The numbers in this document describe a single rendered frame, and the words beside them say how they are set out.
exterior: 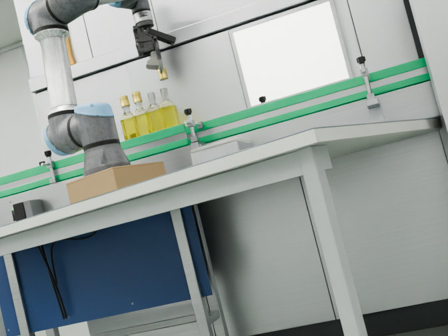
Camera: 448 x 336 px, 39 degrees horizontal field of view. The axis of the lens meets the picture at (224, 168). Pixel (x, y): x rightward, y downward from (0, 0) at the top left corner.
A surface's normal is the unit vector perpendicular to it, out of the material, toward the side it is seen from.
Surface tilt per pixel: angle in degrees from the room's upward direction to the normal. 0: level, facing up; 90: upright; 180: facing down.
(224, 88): 90
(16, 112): 90
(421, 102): 90
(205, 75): 90
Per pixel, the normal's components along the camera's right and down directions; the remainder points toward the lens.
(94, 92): -0.28, 0.00
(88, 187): -0.59, 0.09
